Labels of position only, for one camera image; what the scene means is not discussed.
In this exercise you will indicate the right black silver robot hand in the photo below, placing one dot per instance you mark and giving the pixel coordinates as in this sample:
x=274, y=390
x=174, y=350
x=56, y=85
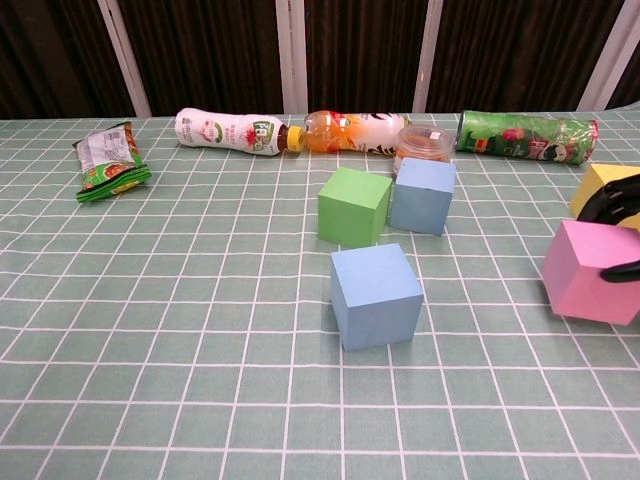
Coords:
x=620, y=195

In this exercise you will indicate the yellow foam cube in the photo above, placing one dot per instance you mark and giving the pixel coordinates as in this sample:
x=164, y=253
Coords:
x=595, y=182

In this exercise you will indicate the pink foam cube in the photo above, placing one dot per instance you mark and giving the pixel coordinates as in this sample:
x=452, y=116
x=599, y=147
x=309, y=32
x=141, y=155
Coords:
x=580, y=280

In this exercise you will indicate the blue foam cube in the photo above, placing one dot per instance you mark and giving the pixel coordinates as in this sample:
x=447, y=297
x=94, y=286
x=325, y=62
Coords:
x=420, y=200
x=375, y=300

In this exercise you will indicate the green foam cube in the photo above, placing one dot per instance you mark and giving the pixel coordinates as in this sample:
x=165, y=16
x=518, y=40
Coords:
x=352, y=210

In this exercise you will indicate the green chips can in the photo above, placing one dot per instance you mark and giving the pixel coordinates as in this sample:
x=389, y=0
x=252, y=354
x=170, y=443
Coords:
x=520, y=137

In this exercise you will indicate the small clear plastic jar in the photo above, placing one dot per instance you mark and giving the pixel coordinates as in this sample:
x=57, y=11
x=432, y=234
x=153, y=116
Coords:
x=422, y=142

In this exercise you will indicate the orange drink bottle black cap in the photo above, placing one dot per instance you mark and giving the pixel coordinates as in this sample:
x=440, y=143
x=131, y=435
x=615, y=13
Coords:
x=340, y=132

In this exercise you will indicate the white bottle yellow cap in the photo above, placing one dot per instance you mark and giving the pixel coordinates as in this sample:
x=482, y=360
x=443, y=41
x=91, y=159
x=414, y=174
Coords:
x=225, y=131

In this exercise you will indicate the dark brown curtain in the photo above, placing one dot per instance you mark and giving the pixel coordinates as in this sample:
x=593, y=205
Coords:
x=215, y=50

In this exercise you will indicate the green checked tablecloth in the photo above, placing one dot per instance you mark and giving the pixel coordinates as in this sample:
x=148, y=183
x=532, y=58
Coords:
x=200, y=350

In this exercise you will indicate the green snack packet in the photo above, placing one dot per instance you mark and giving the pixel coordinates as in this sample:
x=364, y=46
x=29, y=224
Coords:
x=110, y=160

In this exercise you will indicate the white frame post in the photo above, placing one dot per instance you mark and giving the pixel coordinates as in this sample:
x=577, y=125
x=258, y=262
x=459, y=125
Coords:
x=291, y=55
x=125, y=60
x=602, y=55
x=428, y=55

